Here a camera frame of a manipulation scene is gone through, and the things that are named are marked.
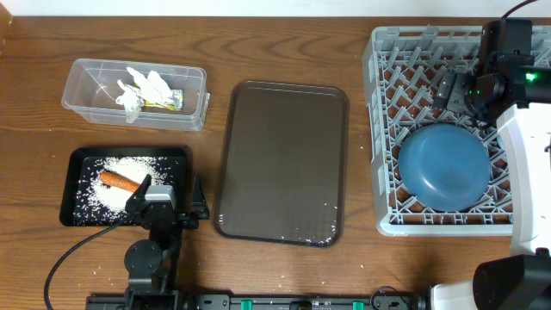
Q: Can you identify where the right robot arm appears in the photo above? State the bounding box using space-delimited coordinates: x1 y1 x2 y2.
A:
417 17 550 309

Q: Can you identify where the dark blue plate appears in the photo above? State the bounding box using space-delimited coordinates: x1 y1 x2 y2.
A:
398 123 491 212

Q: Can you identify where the black plastic tray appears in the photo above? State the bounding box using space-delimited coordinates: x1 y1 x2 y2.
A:
59 147 188 226

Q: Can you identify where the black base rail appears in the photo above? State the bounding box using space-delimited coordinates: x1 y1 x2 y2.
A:
85 292 432 310

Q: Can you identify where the white wrapper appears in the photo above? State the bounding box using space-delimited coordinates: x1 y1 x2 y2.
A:
115 67 172 123

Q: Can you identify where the clear plastic bin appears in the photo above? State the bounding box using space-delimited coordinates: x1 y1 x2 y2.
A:
62 59 210 131

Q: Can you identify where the orange carrot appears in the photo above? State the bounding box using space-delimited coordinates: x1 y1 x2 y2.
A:
99 171 139 193

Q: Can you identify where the grey dishwasher rack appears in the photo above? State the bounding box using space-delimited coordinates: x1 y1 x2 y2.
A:
362 25 551 238

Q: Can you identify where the white rice pile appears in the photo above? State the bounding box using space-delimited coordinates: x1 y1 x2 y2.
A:
72 157 185 226

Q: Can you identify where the silver green snack wrapper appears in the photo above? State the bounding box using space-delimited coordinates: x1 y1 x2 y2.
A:
144 90 184 111

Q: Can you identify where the dark brown serving tray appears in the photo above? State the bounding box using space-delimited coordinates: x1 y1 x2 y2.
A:
213 81 350 248

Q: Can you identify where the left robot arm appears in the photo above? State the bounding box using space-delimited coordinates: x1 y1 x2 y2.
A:
123 175 210 309

